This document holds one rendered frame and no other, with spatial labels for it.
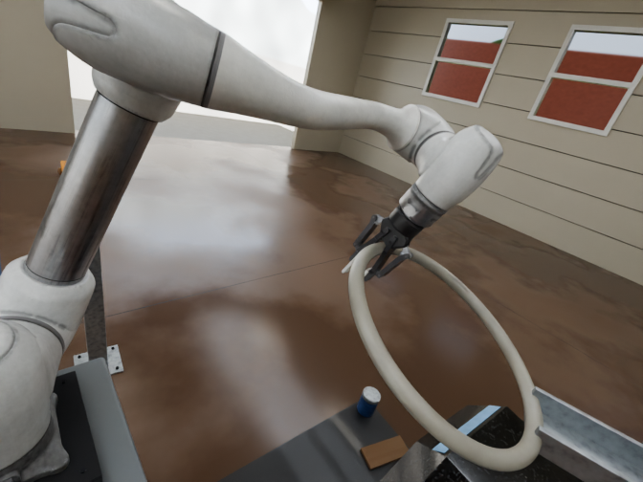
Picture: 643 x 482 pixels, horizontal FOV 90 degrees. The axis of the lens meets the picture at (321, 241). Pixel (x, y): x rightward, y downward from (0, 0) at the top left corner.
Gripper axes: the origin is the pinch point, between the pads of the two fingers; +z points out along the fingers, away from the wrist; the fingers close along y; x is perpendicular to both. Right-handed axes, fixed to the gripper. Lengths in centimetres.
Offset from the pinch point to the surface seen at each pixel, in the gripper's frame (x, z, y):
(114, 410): -45, 48, -4
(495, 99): 625, -68, -236
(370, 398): 75, 91, 33
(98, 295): -24, 109, -72
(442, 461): 10, 20, 48
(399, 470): 9, 33, 46
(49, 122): 47, 320, -517
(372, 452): 62, 97, 52
